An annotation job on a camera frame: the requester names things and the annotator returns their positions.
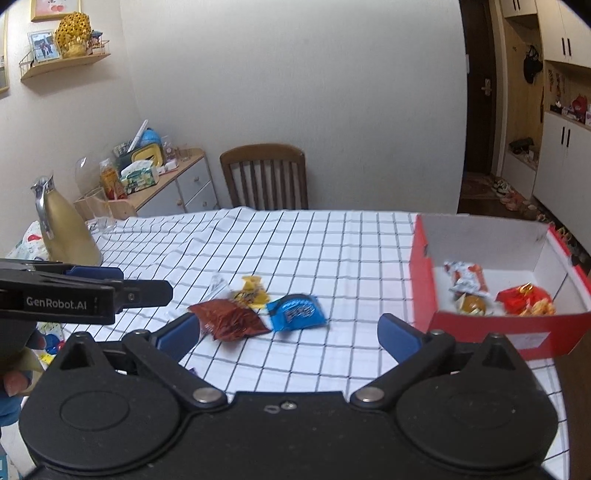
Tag red gold snack packet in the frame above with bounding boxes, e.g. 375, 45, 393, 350
496, 283, 556, 316

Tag framed photo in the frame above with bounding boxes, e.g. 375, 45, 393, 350
28, 30, 61, 63

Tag brown Oreo packet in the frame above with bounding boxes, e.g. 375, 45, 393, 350
188, 299, 270, 342

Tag red cardboard box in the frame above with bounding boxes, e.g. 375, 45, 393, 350
410, 214, 590, 360

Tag brown egg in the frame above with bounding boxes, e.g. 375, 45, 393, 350
455, 293, 490, 316

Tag golden flower ornament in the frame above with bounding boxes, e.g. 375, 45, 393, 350
54, 12, 92, 59

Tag person's hand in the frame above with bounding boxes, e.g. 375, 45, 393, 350
1, 320, 46, 398

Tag orange drink bottle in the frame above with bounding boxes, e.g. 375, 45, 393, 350
99, 159, 127, 200

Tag white drawer sideboard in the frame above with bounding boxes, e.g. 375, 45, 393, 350
74, 147, 219, 220

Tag wooden chair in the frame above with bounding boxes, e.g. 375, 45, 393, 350
219, 143, 308, 211

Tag gold thermos jug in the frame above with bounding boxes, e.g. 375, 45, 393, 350
31, 176, 102, 266

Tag white orange snack packet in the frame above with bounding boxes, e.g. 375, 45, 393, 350
444, 261, 490, 298

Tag white checked tablecloth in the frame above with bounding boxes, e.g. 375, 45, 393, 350
59, 206, 569, 480

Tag white green snack packet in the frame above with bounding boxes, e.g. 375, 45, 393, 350
202, 273, 233, 302

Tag green tissue box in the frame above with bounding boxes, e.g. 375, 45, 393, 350
120, 160, 159, 195

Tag yellow M&M packet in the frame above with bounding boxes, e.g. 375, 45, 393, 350
233, 275, 270, 309

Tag wooden wall shelf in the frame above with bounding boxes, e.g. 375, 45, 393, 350
19, 40, 110, 82

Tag yellow blue container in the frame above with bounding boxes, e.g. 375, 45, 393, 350
113, 128, 164, 172

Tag blue snack packet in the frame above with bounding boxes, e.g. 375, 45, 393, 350
266, 294, 327, 332

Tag white wall cabinets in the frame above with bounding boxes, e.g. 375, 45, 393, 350
500, 0, 590, 245

